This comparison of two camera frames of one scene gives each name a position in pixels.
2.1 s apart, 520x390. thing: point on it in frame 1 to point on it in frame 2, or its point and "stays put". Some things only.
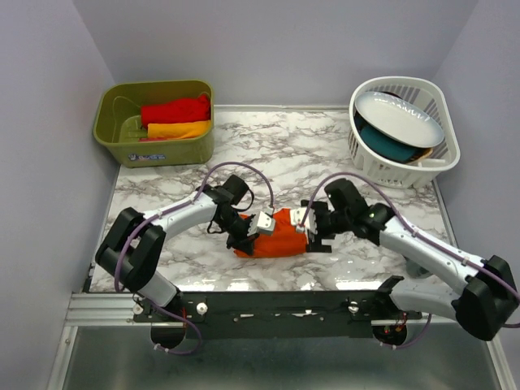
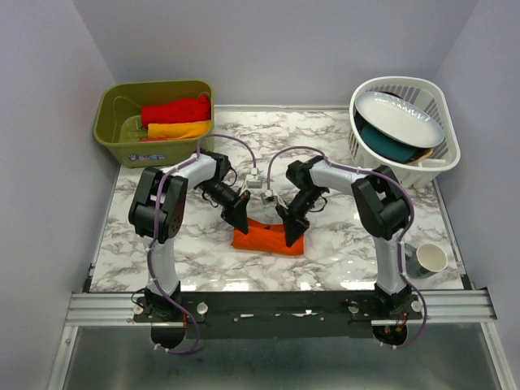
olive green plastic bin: x=118 y=119 stays put
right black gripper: x=315 y=239 to x=295 y=224
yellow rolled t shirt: x=178 y=130 stays put
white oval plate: x=398 y=120 stays put
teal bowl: x=391 y=149 stays put
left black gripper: x=244 y=243 to x=236 y=217
